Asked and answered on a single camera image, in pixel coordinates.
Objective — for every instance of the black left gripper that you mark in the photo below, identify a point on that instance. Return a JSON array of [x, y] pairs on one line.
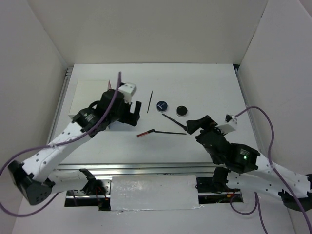
[[130, 118]]

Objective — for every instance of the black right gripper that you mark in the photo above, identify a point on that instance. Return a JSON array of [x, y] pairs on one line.
[[204, 123]]

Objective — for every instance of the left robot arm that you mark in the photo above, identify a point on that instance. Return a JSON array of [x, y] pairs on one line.
[[37, 178]]

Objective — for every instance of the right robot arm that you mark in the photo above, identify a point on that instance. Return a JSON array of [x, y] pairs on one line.
[[239, 166]]

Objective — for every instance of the black makeup brush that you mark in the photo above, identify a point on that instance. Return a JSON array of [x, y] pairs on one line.
[[175, 121]]

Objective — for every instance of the thin black makeup pencil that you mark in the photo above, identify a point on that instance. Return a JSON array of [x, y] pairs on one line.
[[149, 103]]

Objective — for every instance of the black round compact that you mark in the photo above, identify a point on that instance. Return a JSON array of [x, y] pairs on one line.
[[181, 111]]

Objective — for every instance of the long black eyeliner pencil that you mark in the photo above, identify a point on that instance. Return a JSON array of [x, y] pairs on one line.
[[164, 132]]

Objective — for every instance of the navy round compact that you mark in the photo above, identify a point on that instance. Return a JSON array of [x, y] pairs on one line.
[[162, 106]]

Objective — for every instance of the white drawer cabinet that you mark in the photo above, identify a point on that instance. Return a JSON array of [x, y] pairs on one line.
[[86, 92]]

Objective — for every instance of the white foam cover panel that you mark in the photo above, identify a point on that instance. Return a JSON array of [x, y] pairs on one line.
[[148, 193]]

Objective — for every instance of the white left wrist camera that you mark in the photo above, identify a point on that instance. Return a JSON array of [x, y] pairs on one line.
[[128, 90]]

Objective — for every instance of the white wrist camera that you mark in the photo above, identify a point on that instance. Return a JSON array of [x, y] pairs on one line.
[[128, 90], [229, 125]]

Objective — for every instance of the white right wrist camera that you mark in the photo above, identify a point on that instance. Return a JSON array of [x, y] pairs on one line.
[[229, 125]]

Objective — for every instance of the aluminium table rail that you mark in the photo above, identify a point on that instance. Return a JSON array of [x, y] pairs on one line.
[[142, 169]]

